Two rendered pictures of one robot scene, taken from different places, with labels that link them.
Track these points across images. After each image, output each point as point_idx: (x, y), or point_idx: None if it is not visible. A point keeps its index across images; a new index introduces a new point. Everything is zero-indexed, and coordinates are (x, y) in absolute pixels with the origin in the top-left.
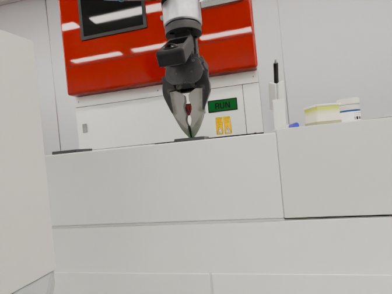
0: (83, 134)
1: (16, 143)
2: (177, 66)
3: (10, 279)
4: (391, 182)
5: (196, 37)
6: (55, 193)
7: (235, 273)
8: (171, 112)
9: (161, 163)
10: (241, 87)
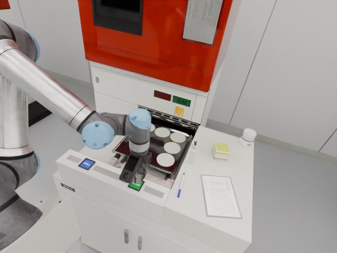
0: (96, 83)
1: (67, 223)
2: None
3: (69, 245)
4: (195, 233)
5: None
6: (80, 180)
7: (142, 226)
8: None
9: (121, 193)
10: (195, 96)
